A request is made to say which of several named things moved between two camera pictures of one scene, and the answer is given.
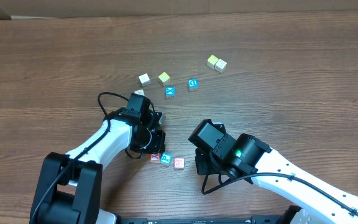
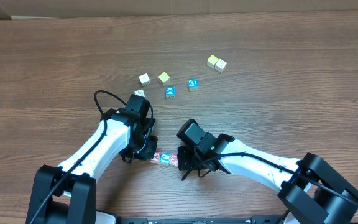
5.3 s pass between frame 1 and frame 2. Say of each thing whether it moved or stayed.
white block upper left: stayed
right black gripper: moved
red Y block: stayed
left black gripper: moved
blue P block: stayed
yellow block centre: stayed
